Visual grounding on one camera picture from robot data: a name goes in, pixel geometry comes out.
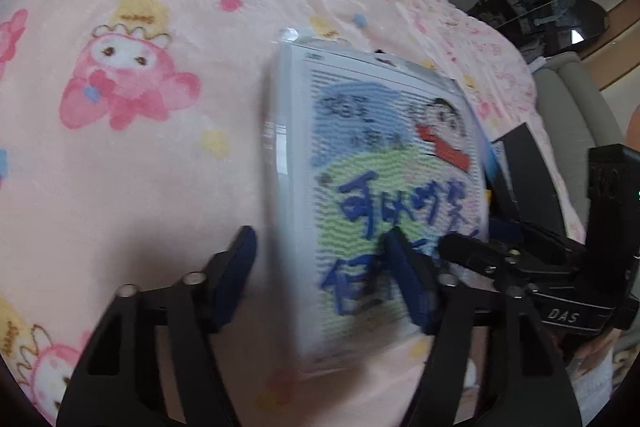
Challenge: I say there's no pink cartoon print blanket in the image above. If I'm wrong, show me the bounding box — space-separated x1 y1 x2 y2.
1 0 555 425

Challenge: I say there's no grey upholstered headboard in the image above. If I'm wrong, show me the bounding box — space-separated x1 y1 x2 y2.
533 53 624 243

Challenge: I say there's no cartoon bead art board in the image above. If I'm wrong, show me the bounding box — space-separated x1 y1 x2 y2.
264 28 488 373

